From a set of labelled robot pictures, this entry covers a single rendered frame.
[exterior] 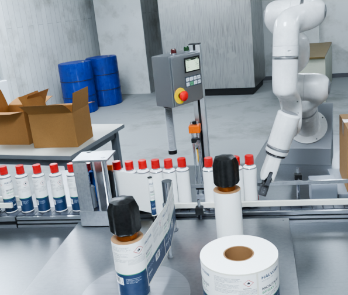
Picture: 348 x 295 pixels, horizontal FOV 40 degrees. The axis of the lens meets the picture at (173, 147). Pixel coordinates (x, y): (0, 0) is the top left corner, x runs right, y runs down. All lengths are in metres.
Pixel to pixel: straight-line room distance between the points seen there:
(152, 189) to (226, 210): 0.32
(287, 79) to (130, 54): 7.97
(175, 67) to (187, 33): 6.86
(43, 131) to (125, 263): 2.23
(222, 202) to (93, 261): 0.46
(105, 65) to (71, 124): 5.40
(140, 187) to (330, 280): 0.74
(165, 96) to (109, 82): 6.93
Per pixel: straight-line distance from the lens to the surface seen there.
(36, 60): 8.54
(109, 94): 8.74
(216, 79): 8.58
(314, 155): 2.44
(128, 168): 1.88
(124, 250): 1.29
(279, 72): 1.73
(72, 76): 8.24
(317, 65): 7.55
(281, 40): 1.73
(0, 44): 7.68
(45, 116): 3.40
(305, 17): 1.82
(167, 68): 1.77
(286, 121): 1.74
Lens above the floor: 1.66
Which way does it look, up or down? 17 degrees down
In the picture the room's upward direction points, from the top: 6 degrees counter-clockwise
